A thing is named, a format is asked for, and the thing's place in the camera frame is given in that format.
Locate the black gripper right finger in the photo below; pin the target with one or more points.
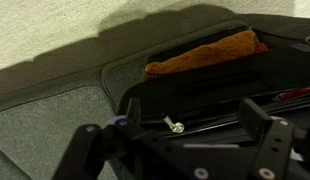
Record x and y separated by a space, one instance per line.
278 146

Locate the metal zipper pull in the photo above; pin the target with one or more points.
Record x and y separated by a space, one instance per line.
176 126

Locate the grey fabric sofa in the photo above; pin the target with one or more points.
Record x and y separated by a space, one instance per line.
55 116

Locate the orange towel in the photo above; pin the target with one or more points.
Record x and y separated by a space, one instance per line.
208 53

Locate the red suitcase tag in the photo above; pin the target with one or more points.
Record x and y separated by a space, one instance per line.
293 93

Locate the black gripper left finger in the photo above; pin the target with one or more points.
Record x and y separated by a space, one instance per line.
91 146

